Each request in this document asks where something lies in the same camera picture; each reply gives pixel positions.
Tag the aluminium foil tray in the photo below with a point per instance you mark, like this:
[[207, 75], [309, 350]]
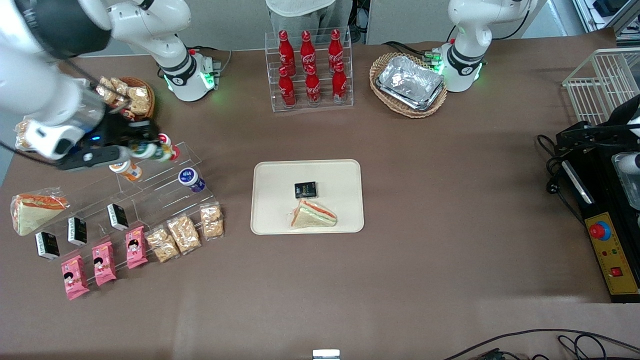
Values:
[[410, 82]]

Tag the person in white shirt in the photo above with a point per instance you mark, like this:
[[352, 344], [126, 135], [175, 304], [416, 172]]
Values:
[[300, 10]]

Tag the red emergency stop button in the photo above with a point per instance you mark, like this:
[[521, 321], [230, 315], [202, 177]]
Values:
[[600, 230]]

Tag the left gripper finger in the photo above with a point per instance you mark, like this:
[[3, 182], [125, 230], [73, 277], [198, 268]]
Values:
[[585, 126], [575, 139]]

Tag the pink snack packet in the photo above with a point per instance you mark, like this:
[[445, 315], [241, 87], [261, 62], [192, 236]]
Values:
[[75, 277], [104, 263], [136, 247]]

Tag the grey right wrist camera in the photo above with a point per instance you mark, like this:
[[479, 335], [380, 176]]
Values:
[[90, 158]]

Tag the clear puffed snack packet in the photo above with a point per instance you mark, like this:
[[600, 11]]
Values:
[[106, 91], [120, 86], [140, 101], [22, 134]]

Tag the round wicker basket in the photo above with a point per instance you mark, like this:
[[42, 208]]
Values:
[[151, 97]]

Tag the grey equipment shelf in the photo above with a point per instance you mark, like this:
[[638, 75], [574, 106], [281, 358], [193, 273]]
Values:
[[607, 12]]

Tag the purple gum bottle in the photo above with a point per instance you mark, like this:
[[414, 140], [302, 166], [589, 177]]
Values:
[[191, 180]]

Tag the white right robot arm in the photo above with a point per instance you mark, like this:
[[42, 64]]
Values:
[[50, 90]]

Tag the clear plastic container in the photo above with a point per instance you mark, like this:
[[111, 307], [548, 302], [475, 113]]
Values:
[[629, 190]]

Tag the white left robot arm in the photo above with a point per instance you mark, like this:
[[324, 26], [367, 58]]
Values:
[[467, 45]]

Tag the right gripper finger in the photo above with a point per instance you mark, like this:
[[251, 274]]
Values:
[[145, 139], [165, 152]]

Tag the red gum bottle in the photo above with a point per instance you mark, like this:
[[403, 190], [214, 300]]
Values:
[[164, 137]]

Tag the beige plastic tray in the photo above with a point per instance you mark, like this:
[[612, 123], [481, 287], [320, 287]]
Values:
[[275, 210]]

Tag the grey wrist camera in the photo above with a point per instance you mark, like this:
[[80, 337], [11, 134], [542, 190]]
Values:
[[629, 162], [90, 158]]

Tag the orange gum bottle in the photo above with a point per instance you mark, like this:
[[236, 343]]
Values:
[[127, 171]]

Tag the oval wicker basket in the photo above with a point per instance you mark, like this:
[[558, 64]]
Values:
[[382, 67]]

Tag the wrapped triangle sandwich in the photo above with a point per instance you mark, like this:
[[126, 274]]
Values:
[[314, 216], [35, 215]]

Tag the red cola bottle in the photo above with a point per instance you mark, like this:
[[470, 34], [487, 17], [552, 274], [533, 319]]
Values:
[[313, 87], [339, 85], [335, 49], [307, 50], [285, 50], [287, 90]]

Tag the green gum bottle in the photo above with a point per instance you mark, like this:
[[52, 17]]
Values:
[[143, 152]]

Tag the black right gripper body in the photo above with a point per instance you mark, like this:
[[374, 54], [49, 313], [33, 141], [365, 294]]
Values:
[[126, 132]]

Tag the clear granola bar packet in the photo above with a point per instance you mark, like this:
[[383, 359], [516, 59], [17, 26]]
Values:
[[184, 234], [162, 244], [212, 221]]

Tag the clear acrylic stepped display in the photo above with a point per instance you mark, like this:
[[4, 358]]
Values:
[[165, 192]]

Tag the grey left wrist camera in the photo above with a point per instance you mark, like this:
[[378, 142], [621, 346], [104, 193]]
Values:
[[629, 162]]

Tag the clear acrylic bottle rack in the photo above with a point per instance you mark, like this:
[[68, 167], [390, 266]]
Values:
[[322, 106]]

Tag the small black box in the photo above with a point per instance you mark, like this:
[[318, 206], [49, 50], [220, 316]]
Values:
[[305, 190], [118, 217], [47, 245], [77, 231]]

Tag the black control box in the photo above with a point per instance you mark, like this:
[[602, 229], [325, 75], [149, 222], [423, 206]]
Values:
[[600, 200]]

